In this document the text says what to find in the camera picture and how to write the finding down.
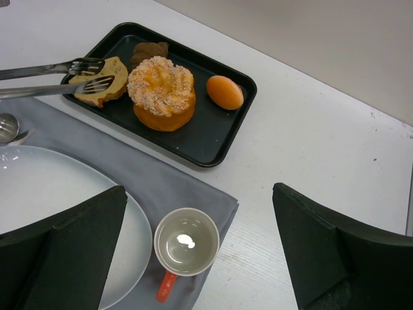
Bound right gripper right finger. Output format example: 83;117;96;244
272;183;412;309

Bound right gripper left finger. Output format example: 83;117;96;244
1;185;127;309

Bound silver metal tongs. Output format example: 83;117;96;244
1;57;115;99

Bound yellow bread slice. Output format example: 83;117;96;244
69;56;128;108

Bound white oval plate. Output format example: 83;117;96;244
1;146;152;309

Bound orange mug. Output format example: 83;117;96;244
154;207;220;303

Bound grey cloth placemat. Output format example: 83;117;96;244
1;98;239;309

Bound silver spoon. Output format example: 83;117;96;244
0;113;19;143

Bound large orange sugared bun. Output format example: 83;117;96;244
127;56;196;132

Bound black rectangular tray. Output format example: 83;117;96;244
65;23;257;167

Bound small orange round bun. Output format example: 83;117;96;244
206;76;244;110

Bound brown chocolate pastry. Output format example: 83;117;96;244
130;42;168;69

